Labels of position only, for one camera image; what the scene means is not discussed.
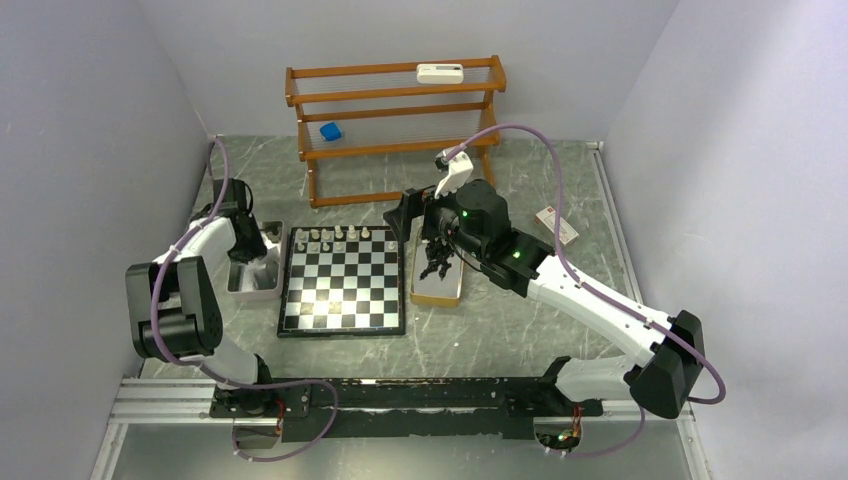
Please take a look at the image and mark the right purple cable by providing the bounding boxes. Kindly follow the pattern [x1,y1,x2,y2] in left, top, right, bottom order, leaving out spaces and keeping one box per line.
[437,123,727,460]

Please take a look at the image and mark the blue block on shelf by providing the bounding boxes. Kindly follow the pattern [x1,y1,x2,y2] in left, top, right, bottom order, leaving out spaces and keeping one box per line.
[319,122,344,142]

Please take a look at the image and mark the gold metal tin tray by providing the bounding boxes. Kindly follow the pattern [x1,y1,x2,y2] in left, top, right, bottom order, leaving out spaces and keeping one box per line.
[409,229,464,308]

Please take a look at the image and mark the purple cable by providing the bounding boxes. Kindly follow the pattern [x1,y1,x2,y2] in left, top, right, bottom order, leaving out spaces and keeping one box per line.
[437,123,727,460]
[150,136,339,464]

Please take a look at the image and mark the aluminium frame rail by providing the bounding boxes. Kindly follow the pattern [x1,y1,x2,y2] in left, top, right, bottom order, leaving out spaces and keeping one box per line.
[93,379,711,479]

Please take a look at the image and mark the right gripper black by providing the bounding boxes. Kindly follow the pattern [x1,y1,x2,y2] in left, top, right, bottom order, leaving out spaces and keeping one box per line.
[382,173,487,261]

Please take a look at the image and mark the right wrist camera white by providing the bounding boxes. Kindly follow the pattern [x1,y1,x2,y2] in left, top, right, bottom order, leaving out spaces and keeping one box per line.
[434,148,473,199]

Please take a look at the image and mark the black chess pieces pile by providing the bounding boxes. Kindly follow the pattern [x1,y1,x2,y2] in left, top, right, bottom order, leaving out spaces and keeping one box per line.
[419,238,455,281]

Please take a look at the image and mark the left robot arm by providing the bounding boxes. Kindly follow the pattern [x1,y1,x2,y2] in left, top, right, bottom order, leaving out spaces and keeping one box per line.
[125,178,277,416]

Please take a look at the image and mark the pink metal tin tray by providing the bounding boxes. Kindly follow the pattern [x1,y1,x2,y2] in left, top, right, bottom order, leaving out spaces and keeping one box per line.
[227,221,288,301]

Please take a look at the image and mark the wooden two-tier shelf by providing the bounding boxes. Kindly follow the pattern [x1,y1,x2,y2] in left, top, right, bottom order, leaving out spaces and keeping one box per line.
[284,55,508,208]

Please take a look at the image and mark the white box on shelf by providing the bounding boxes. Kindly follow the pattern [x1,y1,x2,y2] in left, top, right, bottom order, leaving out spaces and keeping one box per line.
[415,63,465,85]

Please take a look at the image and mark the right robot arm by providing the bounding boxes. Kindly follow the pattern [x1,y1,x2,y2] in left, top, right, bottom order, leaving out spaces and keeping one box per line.
[383,180,706,419]

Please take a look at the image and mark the small red white card box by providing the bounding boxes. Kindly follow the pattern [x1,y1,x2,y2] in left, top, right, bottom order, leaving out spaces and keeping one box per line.
[534,206,579,246]

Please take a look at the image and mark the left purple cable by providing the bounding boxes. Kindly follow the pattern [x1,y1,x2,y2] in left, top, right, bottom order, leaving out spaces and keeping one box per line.
[150,136,339,464]

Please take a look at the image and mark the black white chess board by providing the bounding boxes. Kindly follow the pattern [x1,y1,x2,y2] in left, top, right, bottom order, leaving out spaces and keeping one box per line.
[277,225,406,338]

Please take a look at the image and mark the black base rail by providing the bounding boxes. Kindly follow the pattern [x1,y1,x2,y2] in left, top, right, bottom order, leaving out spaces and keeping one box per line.
[208,376,603,442]

